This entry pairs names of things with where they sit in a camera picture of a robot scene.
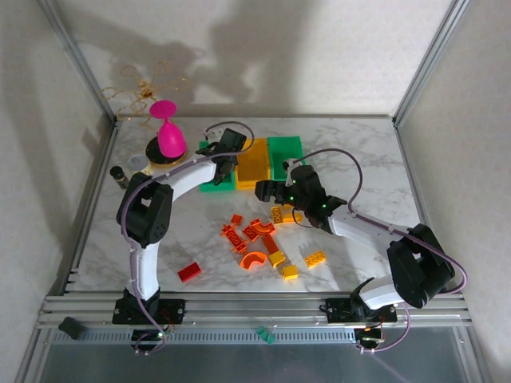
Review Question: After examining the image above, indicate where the orange lego arch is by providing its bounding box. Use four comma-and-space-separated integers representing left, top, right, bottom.
250, 219, 277, 237
240, 251, 267, 270

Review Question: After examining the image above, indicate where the long orange lego plate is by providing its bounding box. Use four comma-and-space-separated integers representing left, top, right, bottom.
262, 235, 283, 256

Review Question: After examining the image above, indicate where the orange winged lego plate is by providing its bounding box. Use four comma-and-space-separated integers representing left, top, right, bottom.
222, 224, 248, 253

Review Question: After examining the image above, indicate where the long red lego brick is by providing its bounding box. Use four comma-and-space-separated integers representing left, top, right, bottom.
177, 262, 202, 283

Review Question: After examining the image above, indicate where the green plastic bin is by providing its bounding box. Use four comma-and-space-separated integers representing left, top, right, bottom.
267, 136, 305, 183
198, 140, 237, 193

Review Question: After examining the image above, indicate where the yellow plastic bin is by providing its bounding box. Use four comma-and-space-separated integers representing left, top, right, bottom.
234, 137, 273, 191

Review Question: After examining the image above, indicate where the pink plastic goblet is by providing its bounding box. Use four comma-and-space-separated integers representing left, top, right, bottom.
149, 100, 187, 159

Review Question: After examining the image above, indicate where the cream jar with grey lid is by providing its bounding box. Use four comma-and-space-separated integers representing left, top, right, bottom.
128, 154, 155, 175

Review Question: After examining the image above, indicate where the small black bottle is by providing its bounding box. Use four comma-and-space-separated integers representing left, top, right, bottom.
109, 165, 131, 191

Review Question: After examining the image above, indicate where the green clip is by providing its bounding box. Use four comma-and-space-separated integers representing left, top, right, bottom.
255, 326, 276, 346

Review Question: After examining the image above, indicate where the perforated metal strip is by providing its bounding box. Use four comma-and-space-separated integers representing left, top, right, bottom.
51, 330, 358, 346

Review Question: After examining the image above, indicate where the small circuit board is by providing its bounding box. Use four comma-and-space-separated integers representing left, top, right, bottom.
354, 326, 386, 354
130, 329, 169, 354

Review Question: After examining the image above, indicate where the grey metal panel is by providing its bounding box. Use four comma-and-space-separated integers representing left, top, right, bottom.
15, 342, 496, 383

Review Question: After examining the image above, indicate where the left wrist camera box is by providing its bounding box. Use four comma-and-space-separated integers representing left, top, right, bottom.
203, 126, 248, 153

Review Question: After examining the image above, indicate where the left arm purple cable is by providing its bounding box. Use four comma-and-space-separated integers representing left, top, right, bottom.
121, 121, 256, 356

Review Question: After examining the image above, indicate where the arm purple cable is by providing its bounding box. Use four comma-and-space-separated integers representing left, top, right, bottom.
295, 148, 468, 354
121, 121, 256, 356

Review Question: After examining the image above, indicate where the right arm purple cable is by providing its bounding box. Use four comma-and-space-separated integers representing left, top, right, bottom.
295, 148, 468, 354

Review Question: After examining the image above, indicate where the gold wire glass stand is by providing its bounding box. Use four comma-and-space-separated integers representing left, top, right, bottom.
99, 59, 189, 169

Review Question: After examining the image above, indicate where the aluminium side rail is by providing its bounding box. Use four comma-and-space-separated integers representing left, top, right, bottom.
393, 117, 430, 231
59, 119, 123, 296

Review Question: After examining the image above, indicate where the aluminium front rail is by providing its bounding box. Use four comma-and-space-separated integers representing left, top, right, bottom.
35, 293, 474, 330

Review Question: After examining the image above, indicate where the aluminium frame post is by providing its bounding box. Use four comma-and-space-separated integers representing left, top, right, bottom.
38, 0, 123, 124
392, 0, 471, 127

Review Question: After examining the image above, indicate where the black knob handle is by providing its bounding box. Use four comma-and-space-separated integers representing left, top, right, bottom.
57, 317, 87, 340

